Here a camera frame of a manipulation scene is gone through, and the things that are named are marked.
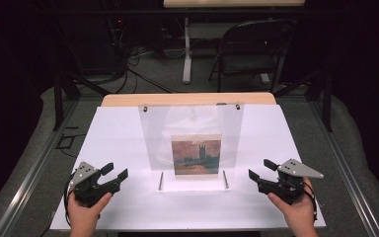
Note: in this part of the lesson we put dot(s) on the black folding chair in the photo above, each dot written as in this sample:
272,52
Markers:
253,65

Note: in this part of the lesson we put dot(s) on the black metal strut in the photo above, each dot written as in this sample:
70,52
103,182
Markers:
58,98
326,98

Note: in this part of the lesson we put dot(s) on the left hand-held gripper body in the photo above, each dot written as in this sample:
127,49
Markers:
87,184

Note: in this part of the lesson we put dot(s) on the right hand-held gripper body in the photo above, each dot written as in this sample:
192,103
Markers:
289,184

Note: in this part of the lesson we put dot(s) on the aluminium rail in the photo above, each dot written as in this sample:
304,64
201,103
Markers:
348,174
29,181

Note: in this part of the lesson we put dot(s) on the person's right hand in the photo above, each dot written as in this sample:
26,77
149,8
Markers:
297,212

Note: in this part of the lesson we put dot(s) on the wooden table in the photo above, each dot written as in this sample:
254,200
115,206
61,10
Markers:
177,98

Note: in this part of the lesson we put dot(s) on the clear acrylic photo frame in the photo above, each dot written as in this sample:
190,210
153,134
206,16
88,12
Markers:
190,121

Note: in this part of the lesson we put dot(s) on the painting print card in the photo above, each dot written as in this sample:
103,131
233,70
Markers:
195,154

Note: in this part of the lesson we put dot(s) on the white board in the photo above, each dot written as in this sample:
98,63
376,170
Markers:
112,131

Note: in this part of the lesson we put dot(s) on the person's left hand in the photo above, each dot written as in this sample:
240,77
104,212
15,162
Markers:
84,215

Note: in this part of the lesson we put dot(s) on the wooden desk with white legs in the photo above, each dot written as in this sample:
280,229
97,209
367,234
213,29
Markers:
187,49

